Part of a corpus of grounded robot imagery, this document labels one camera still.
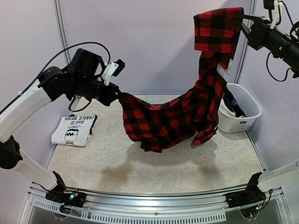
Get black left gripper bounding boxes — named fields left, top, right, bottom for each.
left=71, top=75, right=123, bottom=105

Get white and green t-shirt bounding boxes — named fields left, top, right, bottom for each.
left=51, top=115, right=97, bottom=147

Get red black plaid flannel shirt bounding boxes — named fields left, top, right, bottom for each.
left=118, top=7, right=244, bottom=153

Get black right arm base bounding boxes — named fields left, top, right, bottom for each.
left=224, top=172, right=273, bottom=211

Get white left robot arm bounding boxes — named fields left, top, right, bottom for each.
left=0, top=62, right=124, bottom=203

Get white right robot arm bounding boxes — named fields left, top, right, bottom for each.
left=234, top=14, right=299, bottom=203

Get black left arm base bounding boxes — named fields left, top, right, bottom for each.
left=45, top=171, right=86, bottom=208

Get dark patterned clothes pile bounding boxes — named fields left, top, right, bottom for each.
left=223, top=88, right=246, bottom=118

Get white plastic laundry basket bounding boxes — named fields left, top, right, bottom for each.
left=218, top=83, right=262, bottom=133

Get right aluminium frame post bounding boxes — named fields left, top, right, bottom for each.
left=233, top=0, right=256, bottom=84

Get aluminium frame post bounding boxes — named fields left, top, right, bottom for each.
left=53, top=0, right=73, bottom=65
left=233, top=0, right=256, bottom=84

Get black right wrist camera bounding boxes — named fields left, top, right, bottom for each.
left=263, top=0, right=282, bottom=29

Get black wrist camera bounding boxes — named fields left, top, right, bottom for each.
left=263, top=0, right=282, bottom=29
left=67, top=48, right=125, bottom=86

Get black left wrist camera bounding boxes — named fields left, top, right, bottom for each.
left=67, top=48, right=125, bottom=86

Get left aluminium frame post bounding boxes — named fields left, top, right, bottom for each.
left=53, top=0, right=73, bottom=65

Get aluminium front rail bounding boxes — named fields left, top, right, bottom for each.
left=21, top=183, right=292, bottom=224

